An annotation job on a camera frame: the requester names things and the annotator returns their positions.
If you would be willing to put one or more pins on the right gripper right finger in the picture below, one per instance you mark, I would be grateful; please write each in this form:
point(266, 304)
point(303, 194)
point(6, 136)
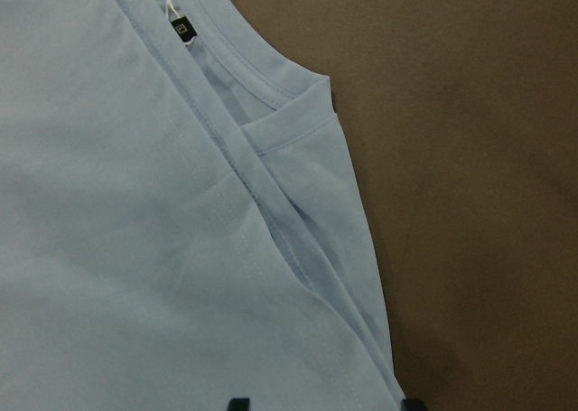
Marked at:
point(413, 404)

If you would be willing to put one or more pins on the light blue t-shirt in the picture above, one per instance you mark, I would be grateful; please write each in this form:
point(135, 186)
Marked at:
point(180, 219)

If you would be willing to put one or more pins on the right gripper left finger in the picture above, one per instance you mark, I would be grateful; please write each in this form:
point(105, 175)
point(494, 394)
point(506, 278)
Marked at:
point(239, 404)

